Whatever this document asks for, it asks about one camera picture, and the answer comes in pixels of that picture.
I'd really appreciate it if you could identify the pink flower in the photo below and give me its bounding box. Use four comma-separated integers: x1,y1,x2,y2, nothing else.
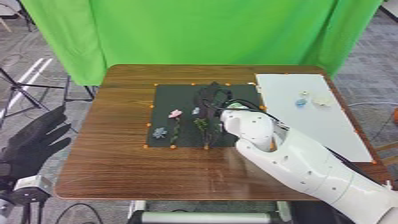
167,108,185,146

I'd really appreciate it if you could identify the black tripod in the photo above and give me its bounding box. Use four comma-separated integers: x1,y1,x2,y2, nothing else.
0,67,68,118

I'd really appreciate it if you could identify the white sheet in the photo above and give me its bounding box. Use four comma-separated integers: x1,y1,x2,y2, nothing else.
254,73,377,164

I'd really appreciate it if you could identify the dark mat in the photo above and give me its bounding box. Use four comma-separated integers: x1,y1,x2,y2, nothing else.
144,83,267,150

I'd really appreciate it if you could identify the pale grey bar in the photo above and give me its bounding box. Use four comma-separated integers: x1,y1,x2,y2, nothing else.
140,211,281,224

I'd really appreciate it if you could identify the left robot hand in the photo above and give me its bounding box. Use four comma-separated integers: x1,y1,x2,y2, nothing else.
0,105,75,188

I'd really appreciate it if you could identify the green sprig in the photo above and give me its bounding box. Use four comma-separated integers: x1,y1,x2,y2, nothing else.
192,117,213,148

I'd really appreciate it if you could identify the black cable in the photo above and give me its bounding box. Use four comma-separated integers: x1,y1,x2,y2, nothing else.
220,98,284,124

